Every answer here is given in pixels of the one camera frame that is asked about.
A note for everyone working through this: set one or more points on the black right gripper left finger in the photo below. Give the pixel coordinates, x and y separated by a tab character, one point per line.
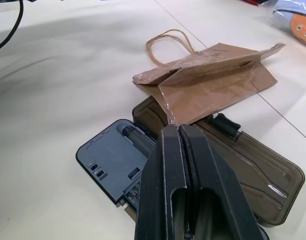
157	180

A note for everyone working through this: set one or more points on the brown paper bag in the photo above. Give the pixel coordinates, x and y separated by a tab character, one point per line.
207	82

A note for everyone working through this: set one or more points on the orange shoe with eyelets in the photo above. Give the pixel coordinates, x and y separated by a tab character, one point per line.
302	30

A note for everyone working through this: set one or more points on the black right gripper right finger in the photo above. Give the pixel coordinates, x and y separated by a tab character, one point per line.
218	190

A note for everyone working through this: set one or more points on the orange and blue object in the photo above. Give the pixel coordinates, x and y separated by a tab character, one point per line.
293	10

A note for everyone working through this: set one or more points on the grey tool case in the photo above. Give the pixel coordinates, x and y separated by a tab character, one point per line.
255	170

